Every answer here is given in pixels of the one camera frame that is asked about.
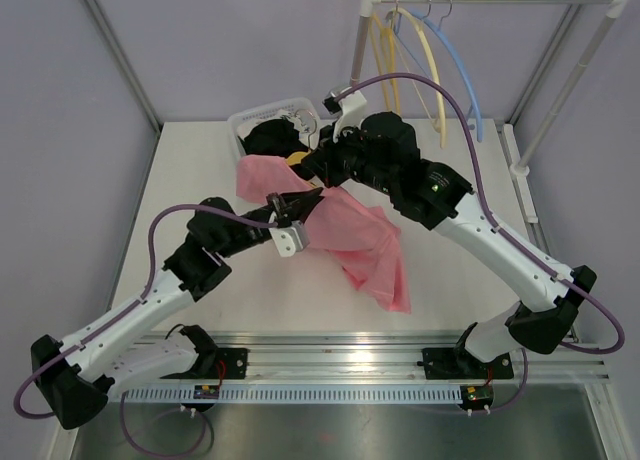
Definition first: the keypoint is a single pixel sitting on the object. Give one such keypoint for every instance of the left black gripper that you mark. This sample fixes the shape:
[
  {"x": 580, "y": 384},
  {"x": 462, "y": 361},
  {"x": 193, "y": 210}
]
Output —
[{"x": 300, "y": 205}]

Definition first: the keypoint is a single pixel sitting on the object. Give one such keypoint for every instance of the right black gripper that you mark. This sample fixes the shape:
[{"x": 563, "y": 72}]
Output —
[{"x": 324, "y": 162}]

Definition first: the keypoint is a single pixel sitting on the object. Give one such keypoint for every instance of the yellow hanger back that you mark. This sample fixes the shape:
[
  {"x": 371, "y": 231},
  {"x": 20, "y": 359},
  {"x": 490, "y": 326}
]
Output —
[{"x": 308, "y": 140}]

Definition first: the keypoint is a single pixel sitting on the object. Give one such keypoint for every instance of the yellow hanger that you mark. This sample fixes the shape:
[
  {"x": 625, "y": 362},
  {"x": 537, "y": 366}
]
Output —
[
  {"x": 384, "y": 51},
  {"x": 308, "y": 140}
]

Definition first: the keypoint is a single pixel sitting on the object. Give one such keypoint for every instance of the green and white t shirt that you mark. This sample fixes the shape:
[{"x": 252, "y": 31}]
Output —
[{"x": 290, "y": 117}]

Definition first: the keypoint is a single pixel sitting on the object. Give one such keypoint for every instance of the black t shirt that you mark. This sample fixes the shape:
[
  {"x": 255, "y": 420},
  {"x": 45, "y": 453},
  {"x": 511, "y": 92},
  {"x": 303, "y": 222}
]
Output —
[{"x": 276, "y": 137}]

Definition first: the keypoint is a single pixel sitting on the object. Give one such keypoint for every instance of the pink t shirt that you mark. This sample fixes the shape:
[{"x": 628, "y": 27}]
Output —
[{"x": 361, "y": 239}]

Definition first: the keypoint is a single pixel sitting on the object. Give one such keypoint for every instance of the cream plastic hanger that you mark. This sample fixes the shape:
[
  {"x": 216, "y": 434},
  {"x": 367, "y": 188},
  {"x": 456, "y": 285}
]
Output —
[{"x": 439, "y": 124}]

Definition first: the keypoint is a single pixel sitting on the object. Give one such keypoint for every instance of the yellow hanger front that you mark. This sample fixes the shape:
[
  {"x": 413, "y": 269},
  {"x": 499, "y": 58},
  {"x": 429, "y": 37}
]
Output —
[{"x": 384, "y": 51}]

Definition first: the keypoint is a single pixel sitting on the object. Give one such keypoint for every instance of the light blue hanger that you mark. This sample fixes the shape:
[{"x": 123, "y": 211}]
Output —
[{"x": 474, "y": 115}]

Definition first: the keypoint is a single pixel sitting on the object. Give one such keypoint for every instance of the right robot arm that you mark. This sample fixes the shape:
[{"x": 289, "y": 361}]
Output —
[{"x": 382, "y": 153}]

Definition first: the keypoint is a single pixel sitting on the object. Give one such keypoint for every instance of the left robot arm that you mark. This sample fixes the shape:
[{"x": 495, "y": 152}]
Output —
[{"x": 78, "y": 374}]

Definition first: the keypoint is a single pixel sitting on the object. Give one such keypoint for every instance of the white plastic basket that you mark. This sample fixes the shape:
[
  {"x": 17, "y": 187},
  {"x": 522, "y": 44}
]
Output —
[{"x": 240, "y": 124}]

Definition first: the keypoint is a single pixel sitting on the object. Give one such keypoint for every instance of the metal clothes rack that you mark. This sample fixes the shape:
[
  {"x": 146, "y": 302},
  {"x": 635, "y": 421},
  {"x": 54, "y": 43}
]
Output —
[{"x": 524, "y": 68}]

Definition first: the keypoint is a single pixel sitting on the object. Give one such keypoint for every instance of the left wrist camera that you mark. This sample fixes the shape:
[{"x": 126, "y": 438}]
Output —
[{"x": 290, "y": 240}]

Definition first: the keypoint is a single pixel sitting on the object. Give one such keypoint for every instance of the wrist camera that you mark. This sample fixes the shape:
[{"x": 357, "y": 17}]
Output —
[
  {"x": 290, "y": 240},
  {"x": 348, "y": 106}
]

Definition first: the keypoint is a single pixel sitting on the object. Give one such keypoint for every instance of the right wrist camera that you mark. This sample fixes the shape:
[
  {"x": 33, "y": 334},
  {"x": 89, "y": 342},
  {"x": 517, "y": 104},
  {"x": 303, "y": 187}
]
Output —
[{"x": 348, "y": 106}]

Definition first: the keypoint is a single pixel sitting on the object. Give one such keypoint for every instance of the aluminium mounting rail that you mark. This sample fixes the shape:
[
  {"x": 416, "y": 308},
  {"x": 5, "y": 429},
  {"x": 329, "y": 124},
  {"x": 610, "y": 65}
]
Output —
[{"x": 374, "y": 357}]

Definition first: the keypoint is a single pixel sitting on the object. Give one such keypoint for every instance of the white slotted cable duct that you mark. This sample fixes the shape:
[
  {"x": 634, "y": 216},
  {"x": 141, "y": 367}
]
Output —
[{"x": 297, "y": 394}]

